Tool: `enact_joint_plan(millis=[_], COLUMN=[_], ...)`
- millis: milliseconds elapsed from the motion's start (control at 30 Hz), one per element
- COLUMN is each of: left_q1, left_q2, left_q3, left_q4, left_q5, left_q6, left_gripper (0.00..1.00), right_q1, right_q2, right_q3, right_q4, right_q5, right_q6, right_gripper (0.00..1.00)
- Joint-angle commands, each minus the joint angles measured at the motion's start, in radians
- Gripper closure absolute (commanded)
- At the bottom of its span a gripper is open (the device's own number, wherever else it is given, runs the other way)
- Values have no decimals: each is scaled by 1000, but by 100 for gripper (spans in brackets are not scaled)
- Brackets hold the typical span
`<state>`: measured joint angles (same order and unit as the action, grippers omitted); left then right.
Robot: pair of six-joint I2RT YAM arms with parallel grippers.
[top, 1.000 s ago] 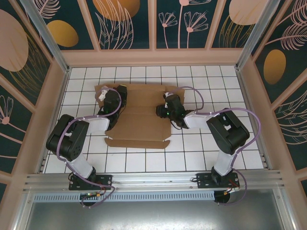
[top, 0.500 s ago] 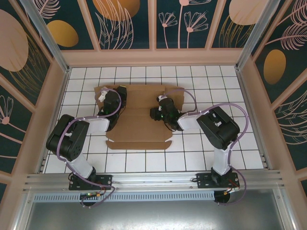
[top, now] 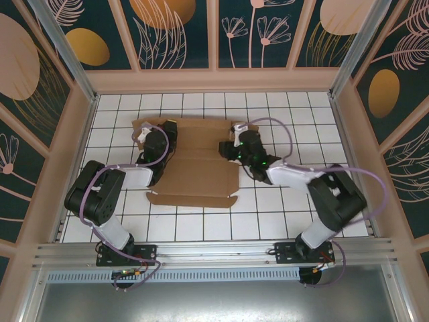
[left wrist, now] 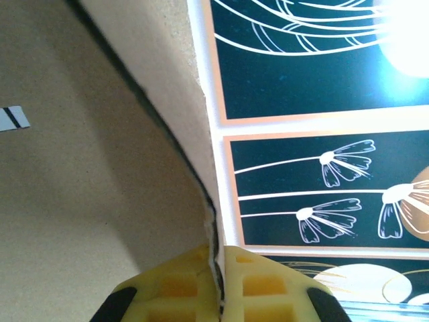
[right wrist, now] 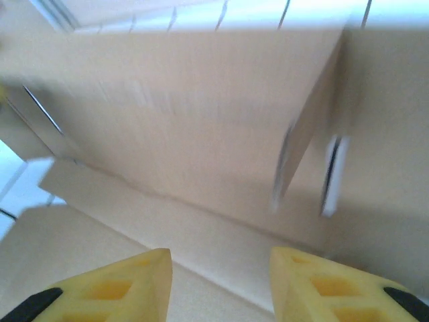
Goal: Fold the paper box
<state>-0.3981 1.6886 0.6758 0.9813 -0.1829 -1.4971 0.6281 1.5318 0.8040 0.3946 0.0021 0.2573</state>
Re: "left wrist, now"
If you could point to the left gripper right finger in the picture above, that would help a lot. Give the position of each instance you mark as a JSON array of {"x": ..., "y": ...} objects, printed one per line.
[{"x": 264, "y": 288}]

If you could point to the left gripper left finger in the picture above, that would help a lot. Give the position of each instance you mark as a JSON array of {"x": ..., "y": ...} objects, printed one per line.
[{"x": 177, "y": 288}]

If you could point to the brown cardboard box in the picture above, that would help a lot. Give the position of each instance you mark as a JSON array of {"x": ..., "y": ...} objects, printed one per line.
[{"x": 67, "y": 174}]

